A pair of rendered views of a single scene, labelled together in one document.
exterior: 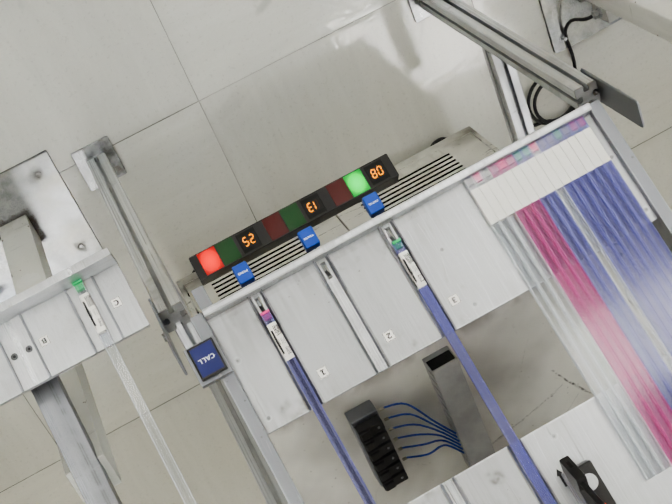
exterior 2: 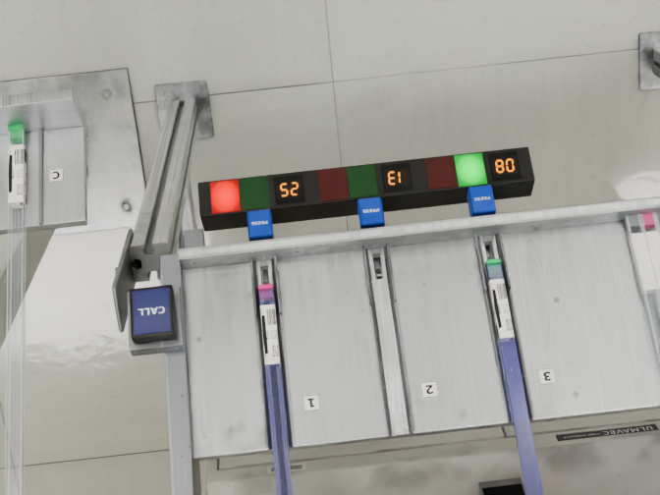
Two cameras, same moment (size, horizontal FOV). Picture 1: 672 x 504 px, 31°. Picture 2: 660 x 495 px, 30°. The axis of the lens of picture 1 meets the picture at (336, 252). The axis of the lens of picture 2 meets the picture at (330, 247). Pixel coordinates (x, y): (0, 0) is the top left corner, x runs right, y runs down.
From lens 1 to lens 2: 0.67 m
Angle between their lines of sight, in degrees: 13
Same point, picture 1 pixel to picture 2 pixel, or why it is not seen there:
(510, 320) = (625, 480)
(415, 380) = not seen: outside the picture
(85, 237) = (135, 196)
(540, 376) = not seen: outside the picture
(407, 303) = (475, 355)
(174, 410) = (165, 466)
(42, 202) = (99, 131)
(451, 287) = (549, 357)
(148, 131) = (258, 95)
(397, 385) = not seen: outside the picture
